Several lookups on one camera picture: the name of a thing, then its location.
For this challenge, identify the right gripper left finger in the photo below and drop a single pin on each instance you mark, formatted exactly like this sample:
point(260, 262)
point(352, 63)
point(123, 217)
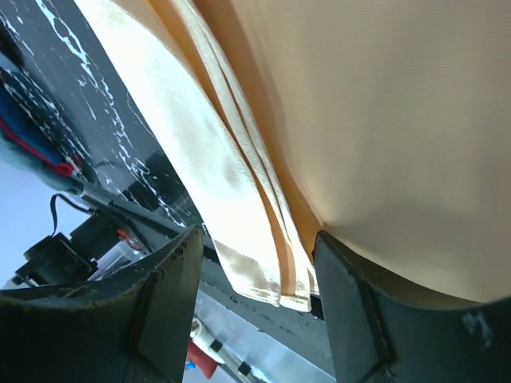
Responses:
point(132, 326)

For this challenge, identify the peach cloth napkin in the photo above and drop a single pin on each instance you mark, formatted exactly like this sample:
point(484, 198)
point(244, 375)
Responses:
point(384, 123)

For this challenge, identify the black marble pattern mat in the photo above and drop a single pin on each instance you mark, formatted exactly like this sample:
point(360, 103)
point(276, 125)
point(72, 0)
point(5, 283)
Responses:
point(69, 88)

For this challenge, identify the blue grey folded napkin stack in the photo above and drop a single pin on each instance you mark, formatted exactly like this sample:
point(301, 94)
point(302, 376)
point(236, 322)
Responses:
point(25, 146)

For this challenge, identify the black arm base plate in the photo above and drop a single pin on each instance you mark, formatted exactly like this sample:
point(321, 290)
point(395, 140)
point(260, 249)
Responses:
point(272, 344)

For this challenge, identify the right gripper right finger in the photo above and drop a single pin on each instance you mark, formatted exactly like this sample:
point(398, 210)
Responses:
point(384, 328)

